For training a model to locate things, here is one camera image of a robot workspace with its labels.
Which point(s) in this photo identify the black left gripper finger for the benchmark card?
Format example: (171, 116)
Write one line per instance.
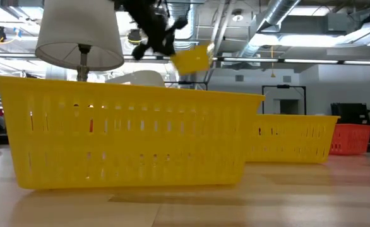
(170, 44)

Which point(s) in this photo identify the small yellow slotted basket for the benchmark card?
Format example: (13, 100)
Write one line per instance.
(191, 60)
(298, 138)

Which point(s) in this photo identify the large yellow slotted basket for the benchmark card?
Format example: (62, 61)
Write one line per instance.
(125, 142)

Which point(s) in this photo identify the orange slotted plastic basket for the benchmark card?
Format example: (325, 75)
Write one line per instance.
(350, 138)

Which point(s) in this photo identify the silver lamp with white shade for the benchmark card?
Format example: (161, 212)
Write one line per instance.
(77, 31)

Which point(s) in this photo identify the black equipment rack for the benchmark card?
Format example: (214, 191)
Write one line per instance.
(349, 113)

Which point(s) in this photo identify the black metal gantry frame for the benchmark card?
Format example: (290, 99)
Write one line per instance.
(188, 82)
(283, 86)

